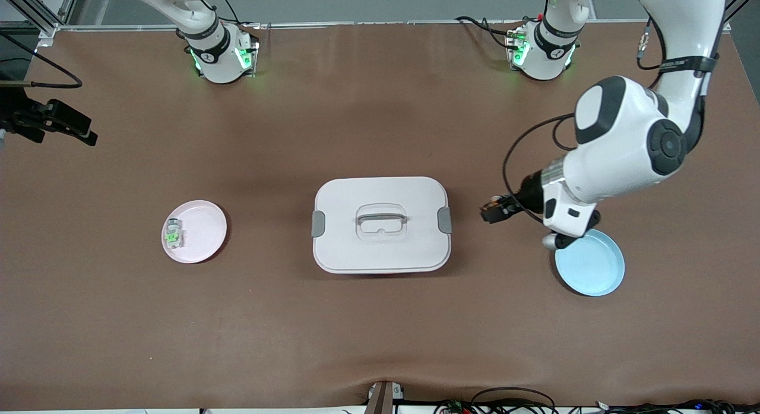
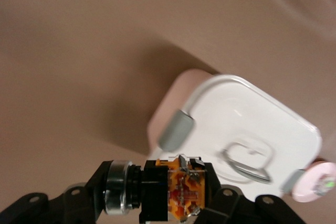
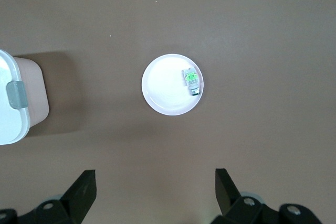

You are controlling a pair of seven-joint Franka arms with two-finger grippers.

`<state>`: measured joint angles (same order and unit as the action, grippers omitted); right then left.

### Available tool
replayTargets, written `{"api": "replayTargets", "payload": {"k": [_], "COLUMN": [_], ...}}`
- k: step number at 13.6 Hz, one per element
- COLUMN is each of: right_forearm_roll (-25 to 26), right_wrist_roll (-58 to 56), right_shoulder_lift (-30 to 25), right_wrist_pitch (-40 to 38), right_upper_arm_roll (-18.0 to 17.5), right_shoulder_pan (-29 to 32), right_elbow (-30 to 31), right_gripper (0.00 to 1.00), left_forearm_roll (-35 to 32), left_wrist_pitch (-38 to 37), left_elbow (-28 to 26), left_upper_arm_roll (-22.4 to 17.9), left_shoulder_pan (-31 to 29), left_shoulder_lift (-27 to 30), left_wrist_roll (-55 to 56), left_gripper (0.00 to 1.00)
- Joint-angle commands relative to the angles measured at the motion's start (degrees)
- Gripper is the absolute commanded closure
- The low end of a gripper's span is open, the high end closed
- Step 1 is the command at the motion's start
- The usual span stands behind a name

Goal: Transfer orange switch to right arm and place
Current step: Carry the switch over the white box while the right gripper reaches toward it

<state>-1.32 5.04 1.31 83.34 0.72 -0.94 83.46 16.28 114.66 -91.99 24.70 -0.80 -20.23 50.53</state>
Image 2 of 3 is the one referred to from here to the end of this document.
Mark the grey box latch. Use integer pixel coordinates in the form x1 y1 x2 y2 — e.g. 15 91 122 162
156 109 197 153
281 168 307 194

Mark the storage box with white lid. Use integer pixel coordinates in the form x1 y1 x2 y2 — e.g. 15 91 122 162
146 68 323 201

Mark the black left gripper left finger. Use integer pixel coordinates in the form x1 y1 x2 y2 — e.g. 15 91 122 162
0 160 114 224

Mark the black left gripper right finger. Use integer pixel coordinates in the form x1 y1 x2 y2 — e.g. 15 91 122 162
198 161 336 224

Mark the pink round plate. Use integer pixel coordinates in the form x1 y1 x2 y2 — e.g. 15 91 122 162
290 162 336 204

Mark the green and clear switch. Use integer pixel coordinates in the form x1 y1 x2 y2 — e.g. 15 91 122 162
314 176 336 198

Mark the brown table mat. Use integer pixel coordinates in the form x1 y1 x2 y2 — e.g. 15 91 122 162
0 0 336 224

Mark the grey box lid handle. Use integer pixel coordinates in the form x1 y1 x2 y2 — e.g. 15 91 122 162
219 148 272 183

